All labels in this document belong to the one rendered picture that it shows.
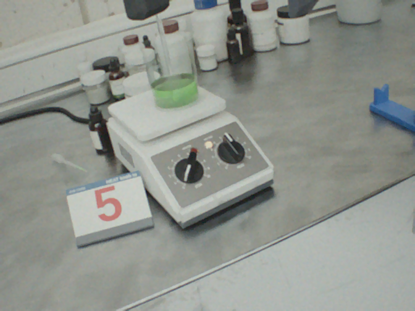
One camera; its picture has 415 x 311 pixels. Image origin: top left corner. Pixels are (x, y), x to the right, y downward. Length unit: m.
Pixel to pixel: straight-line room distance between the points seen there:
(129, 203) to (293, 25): 0.60
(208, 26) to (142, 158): 0.47
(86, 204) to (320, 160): 0.29
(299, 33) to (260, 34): 0.09
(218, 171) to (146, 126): 0.10
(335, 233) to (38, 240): 0.33
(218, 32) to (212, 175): 0.48
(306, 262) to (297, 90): 0.40
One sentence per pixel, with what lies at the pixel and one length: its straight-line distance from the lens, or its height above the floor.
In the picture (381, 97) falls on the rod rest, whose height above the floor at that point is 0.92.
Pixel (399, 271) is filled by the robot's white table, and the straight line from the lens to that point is 0.46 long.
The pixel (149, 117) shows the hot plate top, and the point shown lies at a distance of 0.57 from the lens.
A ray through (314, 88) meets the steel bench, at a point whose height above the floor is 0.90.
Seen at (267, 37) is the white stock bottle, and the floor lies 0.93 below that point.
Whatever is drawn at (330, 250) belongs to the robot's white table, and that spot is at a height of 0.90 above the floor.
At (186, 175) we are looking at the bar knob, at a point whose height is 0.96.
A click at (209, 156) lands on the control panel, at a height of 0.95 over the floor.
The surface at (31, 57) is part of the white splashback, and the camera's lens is 0.98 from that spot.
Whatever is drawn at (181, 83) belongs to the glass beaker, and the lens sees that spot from 0.56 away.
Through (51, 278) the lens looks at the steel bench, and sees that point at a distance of 0.52.
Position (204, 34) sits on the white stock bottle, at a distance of 0.95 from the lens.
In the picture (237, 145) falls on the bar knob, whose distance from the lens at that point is 0.53.
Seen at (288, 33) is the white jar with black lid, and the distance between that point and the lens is 1.02.
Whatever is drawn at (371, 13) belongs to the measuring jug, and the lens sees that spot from 1.14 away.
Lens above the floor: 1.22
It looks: 30 degrees down
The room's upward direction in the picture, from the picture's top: 10 degrees counter-clockwise
